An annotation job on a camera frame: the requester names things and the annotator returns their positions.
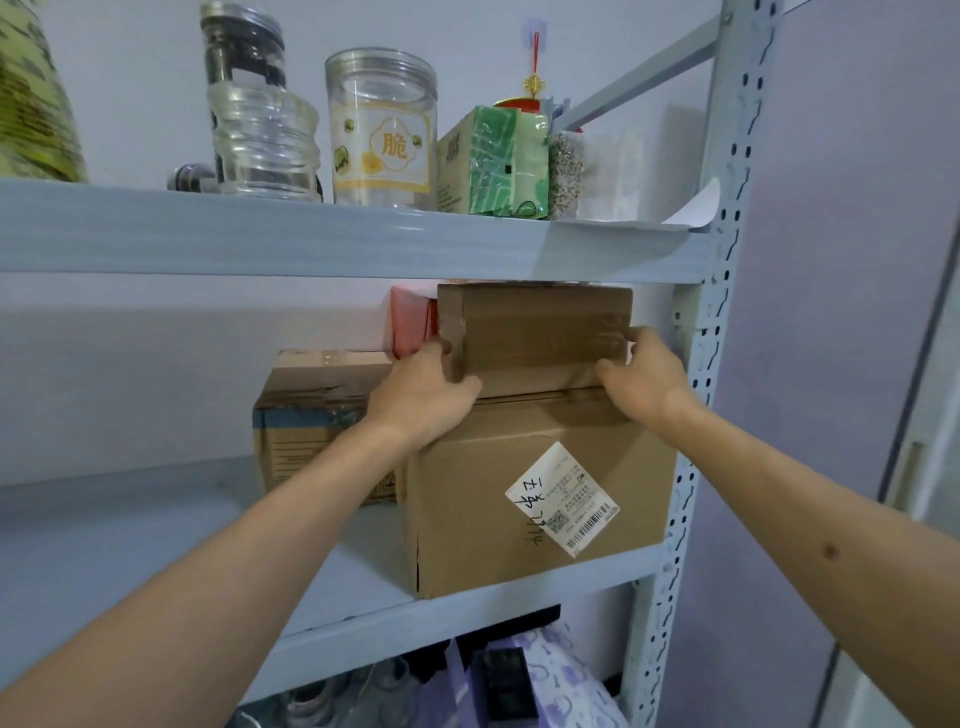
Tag person's left hand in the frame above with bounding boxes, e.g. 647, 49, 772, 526
363, 337, 484, 455

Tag person's right hand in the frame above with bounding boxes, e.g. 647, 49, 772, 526
594, 326, 703, 444

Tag large red cartoon gift box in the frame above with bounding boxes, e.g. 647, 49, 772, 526
389, 284, 440, 361

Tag wide clear-taped cardboard box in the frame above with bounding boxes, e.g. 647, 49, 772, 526
401, 386, 680, 601

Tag plain brown cardboard box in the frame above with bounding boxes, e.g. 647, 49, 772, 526
436, 282, 635, 400

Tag long taped cardboard box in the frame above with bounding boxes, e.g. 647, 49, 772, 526
252, 348, 403, 508

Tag grey metal shelves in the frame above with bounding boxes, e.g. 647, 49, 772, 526
0, 0, 785, 728

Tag person's left forearm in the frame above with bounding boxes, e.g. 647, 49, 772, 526
0, 416, 421, 728

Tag person's right forearm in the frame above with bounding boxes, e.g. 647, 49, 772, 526
663, 401, 960, 728

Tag white paper sheet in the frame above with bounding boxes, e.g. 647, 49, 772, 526
551, 177, 723, 234

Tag light green tea packet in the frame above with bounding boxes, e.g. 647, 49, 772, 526
509, 112, 551, 221

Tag green patterned tea packet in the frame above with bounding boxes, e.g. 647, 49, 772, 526
437, 104, 519, 219

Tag labelled clear plastic jar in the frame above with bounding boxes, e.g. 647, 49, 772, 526
324, 47, 440, 211

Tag small black box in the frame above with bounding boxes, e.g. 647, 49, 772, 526
470, 646, 540, 725

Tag plain purple bag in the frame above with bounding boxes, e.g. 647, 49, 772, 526
416, 637, 481, 728

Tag purple patterned white bag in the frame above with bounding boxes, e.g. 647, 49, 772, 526
517, 622, 631, 728

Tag ribbed clear plastic jar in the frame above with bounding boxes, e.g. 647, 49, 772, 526
207, 80, 324, 202

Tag group of clear glass cups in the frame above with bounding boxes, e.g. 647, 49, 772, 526
232, 656, 421, 728

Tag small dark canister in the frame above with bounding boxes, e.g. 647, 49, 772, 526
166, 163, 328, 202

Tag red knot ornament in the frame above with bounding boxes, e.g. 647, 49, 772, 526
491, 18, 556, 118

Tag metal-lid glass jar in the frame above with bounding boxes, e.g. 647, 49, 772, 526
198, 0, 288, 91

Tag yellow green snack bag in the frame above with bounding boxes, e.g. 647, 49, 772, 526
0, 0, 90, 185

